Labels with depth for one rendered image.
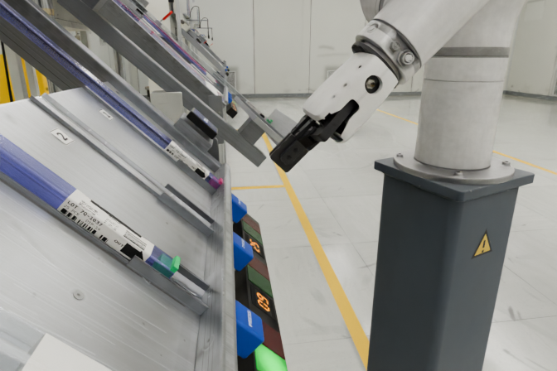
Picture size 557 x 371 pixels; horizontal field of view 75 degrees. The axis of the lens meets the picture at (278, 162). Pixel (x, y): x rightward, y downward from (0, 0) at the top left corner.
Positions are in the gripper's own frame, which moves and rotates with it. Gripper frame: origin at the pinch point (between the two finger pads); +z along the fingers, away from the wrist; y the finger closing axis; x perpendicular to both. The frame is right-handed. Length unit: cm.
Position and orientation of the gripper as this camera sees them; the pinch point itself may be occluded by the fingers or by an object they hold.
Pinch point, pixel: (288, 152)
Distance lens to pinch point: 46.1
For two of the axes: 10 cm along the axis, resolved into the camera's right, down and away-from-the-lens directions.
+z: -7.0, 7.1, 1.1
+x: -7.0, -6.5, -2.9
